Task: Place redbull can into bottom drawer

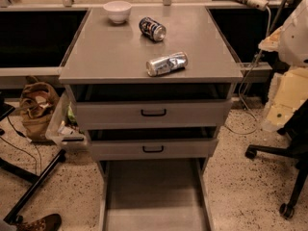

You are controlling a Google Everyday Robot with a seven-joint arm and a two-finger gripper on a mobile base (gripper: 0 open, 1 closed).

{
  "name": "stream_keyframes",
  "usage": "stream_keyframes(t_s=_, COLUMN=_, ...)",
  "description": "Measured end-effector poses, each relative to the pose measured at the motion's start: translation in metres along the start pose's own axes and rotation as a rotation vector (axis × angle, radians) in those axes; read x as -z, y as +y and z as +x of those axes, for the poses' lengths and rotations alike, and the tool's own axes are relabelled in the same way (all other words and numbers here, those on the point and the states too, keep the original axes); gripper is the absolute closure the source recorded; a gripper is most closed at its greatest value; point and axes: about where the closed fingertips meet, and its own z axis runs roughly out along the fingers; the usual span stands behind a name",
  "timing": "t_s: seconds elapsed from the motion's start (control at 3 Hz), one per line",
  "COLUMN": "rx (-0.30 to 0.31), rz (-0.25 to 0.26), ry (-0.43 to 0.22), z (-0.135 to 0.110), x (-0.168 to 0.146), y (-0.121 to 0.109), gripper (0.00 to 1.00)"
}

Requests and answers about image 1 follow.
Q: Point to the silver redbull can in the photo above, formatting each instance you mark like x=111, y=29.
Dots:
x=166, y=64

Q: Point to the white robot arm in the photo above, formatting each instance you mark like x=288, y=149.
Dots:
x=290, y=40

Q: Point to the grey drawer cabinet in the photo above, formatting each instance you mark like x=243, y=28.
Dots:
x=108, y=62

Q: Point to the top grey drawer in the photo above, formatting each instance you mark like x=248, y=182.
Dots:
x=151, y=114

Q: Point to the grey drawer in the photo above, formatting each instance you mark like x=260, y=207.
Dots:
x=152, y=143
x=151, y=114
x=154, y=195

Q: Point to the middle grey drawer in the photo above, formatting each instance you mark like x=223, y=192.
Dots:
x=152, y=143

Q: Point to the blue pepsi can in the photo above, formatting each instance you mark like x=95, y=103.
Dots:
x=152, y=29

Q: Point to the bottom grey drawer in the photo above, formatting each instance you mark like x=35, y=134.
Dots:
x=154, y=195

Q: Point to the clear plastic bin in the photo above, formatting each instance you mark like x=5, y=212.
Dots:
x=61, y=132

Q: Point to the white ceramic bowl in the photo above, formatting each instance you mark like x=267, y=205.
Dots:
x=118, y=11

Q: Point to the brown cloth bag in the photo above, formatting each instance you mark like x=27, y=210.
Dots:
x=38, y=102

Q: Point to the black office chair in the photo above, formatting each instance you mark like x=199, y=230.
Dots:
x=297, y=129

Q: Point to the brown shoe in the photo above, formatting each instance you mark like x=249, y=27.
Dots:
x=48, y=223

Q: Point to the black stand leg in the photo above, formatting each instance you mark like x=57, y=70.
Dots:
x=34, y=180

